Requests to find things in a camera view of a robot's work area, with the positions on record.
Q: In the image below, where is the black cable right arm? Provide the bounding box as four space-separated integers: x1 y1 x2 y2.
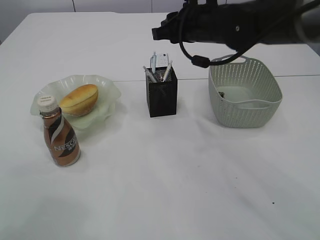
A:
178 0 320 68

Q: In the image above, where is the transparent plastic ruler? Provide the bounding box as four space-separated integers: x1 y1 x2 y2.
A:
156 53 170 68

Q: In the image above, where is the white pen beige grip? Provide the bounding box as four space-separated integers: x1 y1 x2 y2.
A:
161 60 173 82

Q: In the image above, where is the translucent green wavy plate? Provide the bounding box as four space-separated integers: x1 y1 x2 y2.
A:
30 75 121 130

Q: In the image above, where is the grey paper ball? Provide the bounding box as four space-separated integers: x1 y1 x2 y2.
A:
218 91 225 98

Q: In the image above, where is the brown Nescafe coffee bottle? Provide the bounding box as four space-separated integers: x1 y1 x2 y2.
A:
37 95 81 167

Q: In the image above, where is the green plastic woven basket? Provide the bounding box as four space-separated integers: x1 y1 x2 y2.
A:
208 56 283 128

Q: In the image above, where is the clear pen grey grip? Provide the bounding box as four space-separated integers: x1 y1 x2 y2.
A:
142 65 167 97

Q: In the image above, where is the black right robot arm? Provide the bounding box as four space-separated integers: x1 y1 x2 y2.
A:
151 0 320 51

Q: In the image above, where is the black mesh pen holder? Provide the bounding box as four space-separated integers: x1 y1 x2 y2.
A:
145 67 178 118

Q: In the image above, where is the yellow bread roll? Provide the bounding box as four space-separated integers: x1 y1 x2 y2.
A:
59 84 99 117

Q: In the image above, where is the white pen blue clip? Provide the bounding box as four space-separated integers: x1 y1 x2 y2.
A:
150 51 157 74

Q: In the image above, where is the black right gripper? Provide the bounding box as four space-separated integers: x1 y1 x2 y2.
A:
151 0 199 44

